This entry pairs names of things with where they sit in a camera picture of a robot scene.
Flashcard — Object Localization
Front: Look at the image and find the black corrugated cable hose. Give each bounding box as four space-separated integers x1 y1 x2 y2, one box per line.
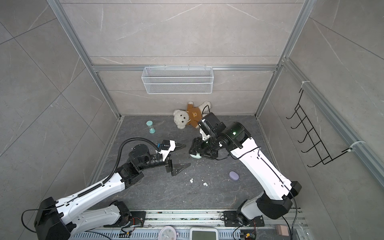
101 137 160 185

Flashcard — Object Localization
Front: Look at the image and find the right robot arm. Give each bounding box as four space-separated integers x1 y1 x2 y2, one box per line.
190 120 302 224

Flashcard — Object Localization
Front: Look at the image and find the purple earbud charging case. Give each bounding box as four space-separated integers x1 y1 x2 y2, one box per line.
229 171 240 181

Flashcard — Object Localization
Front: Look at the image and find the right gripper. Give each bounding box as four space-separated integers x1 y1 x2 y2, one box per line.
188 135 220 159

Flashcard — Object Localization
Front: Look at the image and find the black wall hook rack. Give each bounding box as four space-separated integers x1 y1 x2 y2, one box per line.
286 89 353 168

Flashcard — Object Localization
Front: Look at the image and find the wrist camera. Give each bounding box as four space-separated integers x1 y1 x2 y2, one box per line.
198 113 226 141
157 140 176 162

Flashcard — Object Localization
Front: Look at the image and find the green earbud charging case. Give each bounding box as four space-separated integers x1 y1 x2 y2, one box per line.
190 153 202 159

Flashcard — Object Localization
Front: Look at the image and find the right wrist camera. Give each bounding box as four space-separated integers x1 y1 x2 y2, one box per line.
198 113 226 141

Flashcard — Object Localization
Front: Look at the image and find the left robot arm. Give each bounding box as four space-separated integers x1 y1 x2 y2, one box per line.
34 140 189 240

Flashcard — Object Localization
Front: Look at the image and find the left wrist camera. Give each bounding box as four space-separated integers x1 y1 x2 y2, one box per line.
157 140 176 162

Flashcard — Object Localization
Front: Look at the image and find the white wire mesh basket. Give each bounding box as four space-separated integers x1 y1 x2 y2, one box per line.
142 67 214 94

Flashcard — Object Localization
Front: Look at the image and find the white teddy bear brown shirt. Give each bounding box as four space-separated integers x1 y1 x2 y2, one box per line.
173 101 212 130

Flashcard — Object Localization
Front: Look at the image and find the pink block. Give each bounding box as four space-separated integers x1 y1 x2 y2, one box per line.
276 225 291 237

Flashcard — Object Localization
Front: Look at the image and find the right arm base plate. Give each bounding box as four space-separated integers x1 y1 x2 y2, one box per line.
220 211 265 227

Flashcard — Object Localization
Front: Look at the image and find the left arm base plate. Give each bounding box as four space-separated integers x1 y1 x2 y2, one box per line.
103 211 147 228

